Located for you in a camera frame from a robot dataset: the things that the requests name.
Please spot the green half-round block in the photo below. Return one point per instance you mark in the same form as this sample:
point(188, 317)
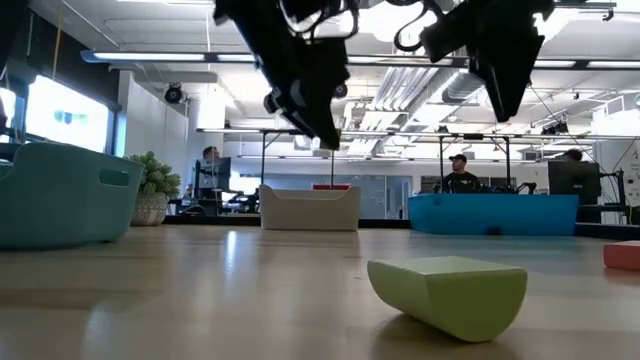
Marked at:
point(450, 300)

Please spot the black computer monitor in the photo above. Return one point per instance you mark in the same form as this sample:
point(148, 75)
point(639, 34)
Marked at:
point(214, 172)
point(574, 178)

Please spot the black ceiling camera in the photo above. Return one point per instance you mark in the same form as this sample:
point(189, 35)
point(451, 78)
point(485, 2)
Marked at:
point(173, 94)
point(555, 128)

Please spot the black metal frame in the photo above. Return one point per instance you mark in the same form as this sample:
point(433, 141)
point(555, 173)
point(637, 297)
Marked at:
point(507, 160)
point(263, 160)

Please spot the orange rectangular block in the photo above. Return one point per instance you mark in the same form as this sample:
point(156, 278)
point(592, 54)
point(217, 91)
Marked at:
point(622, 255)

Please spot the white plastic bin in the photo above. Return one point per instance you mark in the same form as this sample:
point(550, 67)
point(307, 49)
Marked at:
point(310, 207)

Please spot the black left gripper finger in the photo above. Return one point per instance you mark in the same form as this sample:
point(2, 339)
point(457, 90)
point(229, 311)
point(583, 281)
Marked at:
point(302, 120)
point(322, 100)

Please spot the green potted plant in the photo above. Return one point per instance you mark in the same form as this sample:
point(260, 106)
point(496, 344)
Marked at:
point(152, 175)

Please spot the teal plastic bin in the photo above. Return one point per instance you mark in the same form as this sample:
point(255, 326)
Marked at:
point(60, 200)

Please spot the red flat sign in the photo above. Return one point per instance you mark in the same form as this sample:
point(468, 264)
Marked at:
point(330, 187)

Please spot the person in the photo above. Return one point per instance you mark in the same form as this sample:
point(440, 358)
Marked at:
point(572, 155)
point(210, 152)
point(460, 180)

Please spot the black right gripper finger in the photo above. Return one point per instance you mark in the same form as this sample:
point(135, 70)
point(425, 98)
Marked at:
point(515, 70)
point(487, 75)

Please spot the silver ventilation duct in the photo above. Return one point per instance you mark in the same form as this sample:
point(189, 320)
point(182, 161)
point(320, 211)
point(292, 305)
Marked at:
point(465, 85)

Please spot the blue plastic bin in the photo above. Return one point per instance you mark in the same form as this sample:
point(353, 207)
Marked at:
point(492, 215)

